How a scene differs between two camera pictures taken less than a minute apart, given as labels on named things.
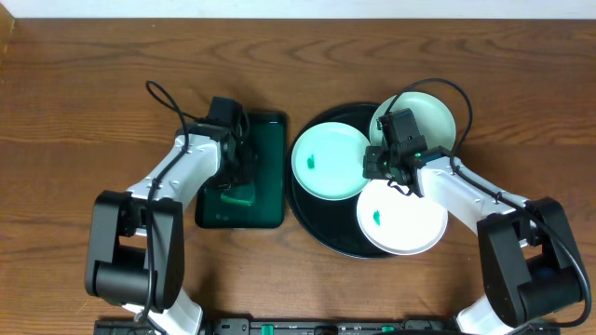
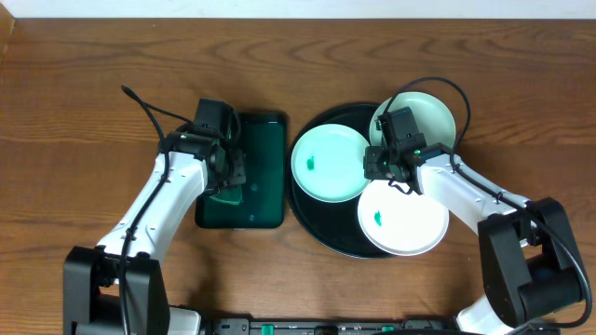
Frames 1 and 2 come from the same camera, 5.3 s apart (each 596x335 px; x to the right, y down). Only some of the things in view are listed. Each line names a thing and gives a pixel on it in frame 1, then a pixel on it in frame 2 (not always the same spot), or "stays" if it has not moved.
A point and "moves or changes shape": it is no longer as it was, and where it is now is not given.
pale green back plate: [433, 117] stays
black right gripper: [370, 169] stays
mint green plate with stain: [328, 161] stays
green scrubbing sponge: [242, 194] moves or changes shape
